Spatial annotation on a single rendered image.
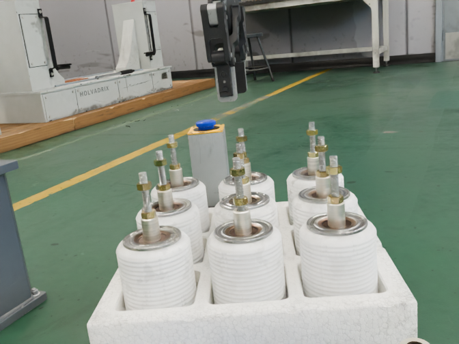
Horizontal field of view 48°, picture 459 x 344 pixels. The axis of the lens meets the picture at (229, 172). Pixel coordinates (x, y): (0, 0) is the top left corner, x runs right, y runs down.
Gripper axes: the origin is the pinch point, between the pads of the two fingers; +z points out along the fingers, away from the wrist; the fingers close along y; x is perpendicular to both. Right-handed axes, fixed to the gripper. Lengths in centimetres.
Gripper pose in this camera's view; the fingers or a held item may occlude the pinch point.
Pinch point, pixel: (232, 85)
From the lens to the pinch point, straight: 61.4
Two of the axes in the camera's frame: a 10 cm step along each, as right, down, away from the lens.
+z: 1.1, 9.6, 2.6
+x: -9.8, 0.5, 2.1
